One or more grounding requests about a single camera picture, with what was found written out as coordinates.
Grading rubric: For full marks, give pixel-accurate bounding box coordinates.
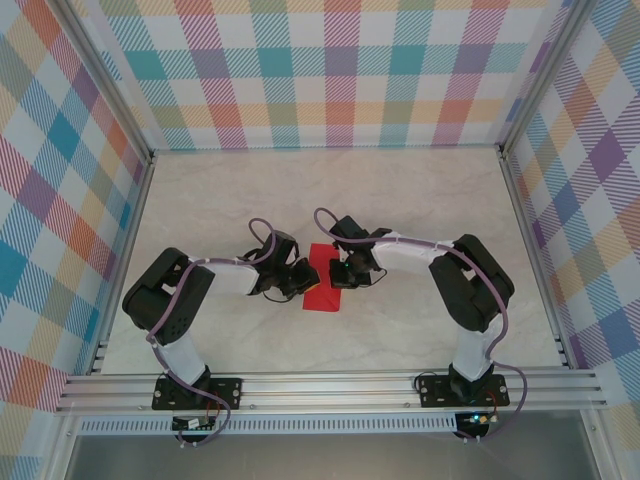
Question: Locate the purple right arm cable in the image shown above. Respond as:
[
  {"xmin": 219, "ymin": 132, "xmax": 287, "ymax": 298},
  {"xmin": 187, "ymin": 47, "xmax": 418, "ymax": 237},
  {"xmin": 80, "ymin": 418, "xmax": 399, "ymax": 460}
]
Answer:
[{"xmin": 313, "ymin": 207, "xmax": 530, "ymax": 444}]

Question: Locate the aluminium mounting rail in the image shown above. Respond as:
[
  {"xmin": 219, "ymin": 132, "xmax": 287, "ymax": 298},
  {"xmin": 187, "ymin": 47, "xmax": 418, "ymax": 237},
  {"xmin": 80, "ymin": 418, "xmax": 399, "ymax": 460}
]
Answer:
[{"xmin": 54, "ymin": 368, "xmax": 609, "ymax": 414}]

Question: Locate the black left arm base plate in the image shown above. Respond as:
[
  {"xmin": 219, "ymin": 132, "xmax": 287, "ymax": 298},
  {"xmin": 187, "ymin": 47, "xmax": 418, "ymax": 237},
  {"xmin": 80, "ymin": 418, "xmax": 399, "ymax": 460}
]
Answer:
[{"xmin": 152, "ymin": 375, "xmax": 245, "ymax": 412}]

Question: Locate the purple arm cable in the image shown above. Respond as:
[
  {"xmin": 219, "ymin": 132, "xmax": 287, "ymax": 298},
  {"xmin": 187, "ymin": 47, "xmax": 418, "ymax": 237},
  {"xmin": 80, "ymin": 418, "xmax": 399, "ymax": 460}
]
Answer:
[
  {"xmin": 313, "ymin": 207, "xmax": 530, "ymax": 444},
  {"xmin": 144, "ymin": 217, "xmax": 281, "ymax": 449}
]

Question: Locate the slotted metal cable tray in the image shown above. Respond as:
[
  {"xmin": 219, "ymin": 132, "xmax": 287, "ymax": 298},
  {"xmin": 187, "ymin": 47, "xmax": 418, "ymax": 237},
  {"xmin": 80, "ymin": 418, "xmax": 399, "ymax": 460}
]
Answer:
[{"xmin": 77, "ymin": 414, "xmax": 459, "ymax": 435}]

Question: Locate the red paper sheet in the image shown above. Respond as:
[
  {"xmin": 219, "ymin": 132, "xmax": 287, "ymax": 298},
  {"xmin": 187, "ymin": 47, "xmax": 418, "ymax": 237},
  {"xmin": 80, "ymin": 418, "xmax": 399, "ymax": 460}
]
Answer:
[{"xmin": 302, "ymin": 242, "xmax": 344, "ymax": 313}]

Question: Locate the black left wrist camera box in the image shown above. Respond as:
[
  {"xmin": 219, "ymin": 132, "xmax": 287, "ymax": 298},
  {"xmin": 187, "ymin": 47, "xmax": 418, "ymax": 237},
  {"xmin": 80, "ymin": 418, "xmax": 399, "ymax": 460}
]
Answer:
[{"xmin": 259, "ymin": 231, "xmax": 301, "ymax": 266}]

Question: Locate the aluminium side rail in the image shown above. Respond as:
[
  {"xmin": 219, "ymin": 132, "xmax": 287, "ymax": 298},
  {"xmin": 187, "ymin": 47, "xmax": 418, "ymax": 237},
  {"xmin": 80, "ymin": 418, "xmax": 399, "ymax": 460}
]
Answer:
[
  {"xmin": 89, "ymin": 152, "xmax": 157, "ymax": 375},
  {"xmin": 497, "ymin": 144, "xmax": 574, "ymax": 370}
]

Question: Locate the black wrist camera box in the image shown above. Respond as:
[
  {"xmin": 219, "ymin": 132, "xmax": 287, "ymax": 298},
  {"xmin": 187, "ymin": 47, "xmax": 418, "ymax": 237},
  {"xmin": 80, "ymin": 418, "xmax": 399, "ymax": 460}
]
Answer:
[
  {"xmin": 328, "ymin": 215, "xmax": 370, "ymax": 246},
  {"xmin": 259, "ymin": 231, "xmax": 301, "ymax": 266}
]

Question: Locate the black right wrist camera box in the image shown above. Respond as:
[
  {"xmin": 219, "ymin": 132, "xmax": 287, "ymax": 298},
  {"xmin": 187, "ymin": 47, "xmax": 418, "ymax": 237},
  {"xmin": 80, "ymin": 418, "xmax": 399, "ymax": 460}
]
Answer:
[{"xmin": 328, "ymin": 215, "xmax": 370, "ymax": 246}]

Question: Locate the black controller board green light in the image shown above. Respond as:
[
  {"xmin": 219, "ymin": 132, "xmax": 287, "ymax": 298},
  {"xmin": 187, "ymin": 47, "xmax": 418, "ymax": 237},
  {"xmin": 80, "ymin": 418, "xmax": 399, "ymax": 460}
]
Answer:
[{"xmin": 459, "ymin": 411, "xmax": 499, "ymax": 427}]

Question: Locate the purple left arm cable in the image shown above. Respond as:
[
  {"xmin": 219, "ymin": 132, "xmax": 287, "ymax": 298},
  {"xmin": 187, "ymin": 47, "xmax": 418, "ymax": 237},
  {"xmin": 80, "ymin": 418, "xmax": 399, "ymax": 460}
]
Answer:
[{"xmin": 144, "ymin": 217, "xmax": 281, "ymax": 449}]

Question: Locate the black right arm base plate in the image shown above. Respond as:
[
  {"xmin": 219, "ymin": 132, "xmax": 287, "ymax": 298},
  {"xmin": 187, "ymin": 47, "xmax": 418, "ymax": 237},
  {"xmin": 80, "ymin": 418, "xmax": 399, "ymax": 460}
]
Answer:
[{"xmin": 417, "ymin": 373, "xmax": 510, "ymax": 409}]

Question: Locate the aluminium frame post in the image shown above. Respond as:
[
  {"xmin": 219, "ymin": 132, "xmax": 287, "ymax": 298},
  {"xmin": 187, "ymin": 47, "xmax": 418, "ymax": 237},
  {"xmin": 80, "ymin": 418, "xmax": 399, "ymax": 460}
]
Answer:
[
  {"xmin": 498, "ymin": 0, "xmax": 601, "ymax": 152},
  {"xmin": 57, "ymin": 0, "xmax": 155, "ymax": 162}
]

